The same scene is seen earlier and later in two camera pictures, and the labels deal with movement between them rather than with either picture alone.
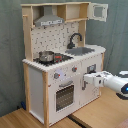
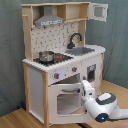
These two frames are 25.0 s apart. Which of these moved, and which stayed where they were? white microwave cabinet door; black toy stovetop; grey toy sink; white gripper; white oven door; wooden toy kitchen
Moved: white oven door; white gripper
Stayed: white microwave cabinet door; wooden toy kitchen; black toy stovetop; grey toy sink
